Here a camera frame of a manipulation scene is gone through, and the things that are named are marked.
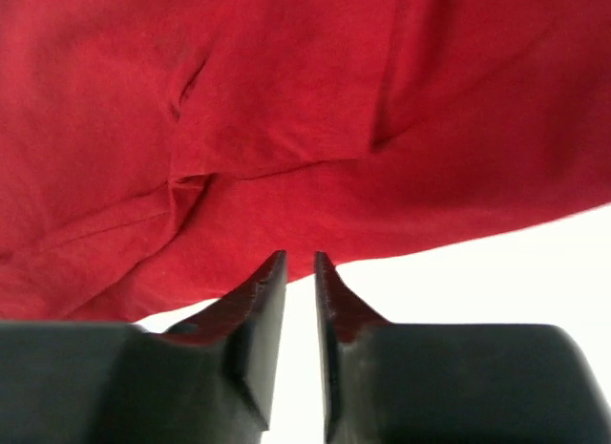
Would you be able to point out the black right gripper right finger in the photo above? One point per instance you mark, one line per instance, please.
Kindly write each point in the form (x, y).
(385, 382)

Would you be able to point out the red t-shirt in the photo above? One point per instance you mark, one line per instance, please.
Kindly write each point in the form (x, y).
(154, 152)

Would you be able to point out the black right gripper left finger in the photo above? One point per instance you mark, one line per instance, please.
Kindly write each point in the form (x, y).
(207, 379)

